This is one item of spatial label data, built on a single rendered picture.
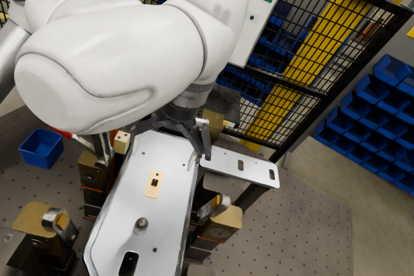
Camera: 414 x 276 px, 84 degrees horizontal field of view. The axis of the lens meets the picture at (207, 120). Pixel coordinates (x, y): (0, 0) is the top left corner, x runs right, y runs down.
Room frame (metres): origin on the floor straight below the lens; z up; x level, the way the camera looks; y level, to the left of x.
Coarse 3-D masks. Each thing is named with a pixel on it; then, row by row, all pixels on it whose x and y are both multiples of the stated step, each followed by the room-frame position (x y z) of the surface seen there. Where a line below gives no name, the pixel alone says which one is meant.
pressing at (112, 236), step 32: (128, 160) 0.37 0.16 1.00; (160, 160) 0.42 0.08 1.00; (128, 192) 0.28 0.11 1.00; (160, 192) 0.32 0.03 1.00; (192, 192) 0.36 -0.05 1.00; (96, 224) 0.18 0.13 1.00; (128, 224) 0.21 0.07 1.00; (160, 224) 0.24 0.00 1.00; (96, 256) 0.13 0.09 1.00; (160, 256) 0.18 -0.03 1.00
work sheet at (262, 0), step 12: (252, 0) 0.90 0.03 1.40; (264, 0) 0.90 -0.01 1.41; (276, 0) 0.91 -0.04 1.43; (252, 12) 0.90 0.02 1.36; (264, 12) 0.91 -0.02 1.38; (252, 24) 0.90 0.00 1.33; (264, 24) 0.91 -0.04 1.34; (240, 36) 0.90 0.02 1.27; (252, 36) 0.91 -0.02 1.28; (240, 48) 0.90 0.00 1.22; (252, 48) 0.91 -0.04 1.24; (240, 60) 0.91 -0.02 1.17
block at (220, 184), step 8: (208, 176) 0.45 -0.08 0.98; (216, 176) 0.47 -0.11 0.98; (224, 176) 0.48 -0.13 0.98; (200, 184) 0.43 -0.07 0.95; (208, 184) 0.42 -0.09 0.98; (216, 184) 0.44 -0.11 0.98; (224, 184) 0.45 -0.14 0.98; (200, 192) 0.41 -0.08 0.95; (208, 192) 0.41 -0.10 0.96; (216, 192) 0.41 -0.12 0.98; (224, 192) 0.42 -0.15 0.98; (200, 200) 0.41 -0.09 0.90; (208, 200) 0.41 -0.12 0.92; (192, 208) 0.41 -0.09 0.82; (192, 216) 0.41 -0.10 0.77; (192, 224) 0.41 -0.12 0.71
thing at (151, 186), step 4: (152, 172) 0.36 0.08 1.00; (156, 172) 0.37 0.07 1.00; (160, 172) 0.38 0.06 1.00; (152, 176) 0.35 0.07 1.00; (156, 176) 0.36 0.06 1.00; (160, 176) 0.36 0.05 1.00; (148, 180) 0.34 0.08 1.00; (152, 180) 0.34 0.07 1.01; (156, 180) 0.34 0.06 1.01; (160, 180) 0.35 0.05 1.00; (148, 184) 0.33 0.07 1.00; (152, 184) 0.33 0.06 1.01; (156, 184) 0.33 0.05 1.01; (160, 184) 0.34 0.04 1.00; (148, 188) 0.32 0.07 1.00; (152, 188) 0.32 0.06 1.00; (156, 188) 0.33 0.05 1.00; (144, 192) 0.30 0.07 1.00; (148, 192) 0.30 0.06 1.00; (156, 192) 0.31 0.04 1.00; (148, 196) 0.30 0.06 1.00; (152, 196) 0.30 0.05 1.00; (156, 196) 0.31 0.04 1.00
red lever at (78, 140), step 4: (52, 128) 0.28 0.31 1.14; (60, 132) 0.28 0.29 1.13; (64, 132) 0.29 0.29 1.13; (68, 132) 0.29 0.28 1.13; (64, 136) 0.28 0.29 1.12; (68, 136) 0.29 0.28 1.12; (72, 136) 0.29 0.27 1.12; (76, 136) 0.30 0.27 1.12; (80, 136) 0.31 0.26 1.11; (72, 140) 0.29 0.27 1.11; (76, 140) 0.29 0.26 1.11; (80, 140) 0.30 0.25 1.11; (84, 140) 0.30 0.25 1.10; (80, 144) 0.29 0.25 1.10; (84, 144) 0.30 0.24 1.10; (88, 144) 0.30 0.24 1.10; (84, 148) 0.29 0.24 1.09; (88, 148) 0.30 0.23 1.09; (92, 148) 0.30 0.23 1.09; (92, 152) 0.30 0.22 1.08; (108, 156) 0.31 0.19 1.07
